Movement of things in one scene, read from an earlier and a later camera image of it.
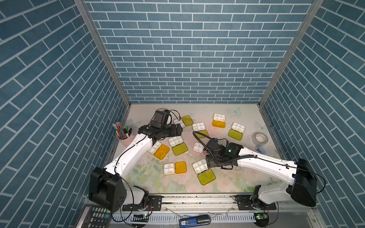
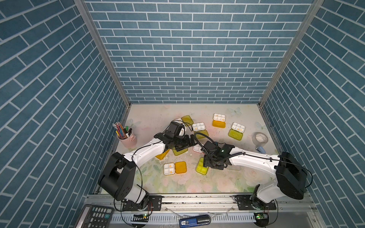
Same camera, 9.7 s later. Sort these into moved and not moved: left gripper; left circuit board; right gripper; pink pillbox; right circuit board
Moved: left gripper
Not moved: right gripper; pink pillbox; right circuit board; left circuit board
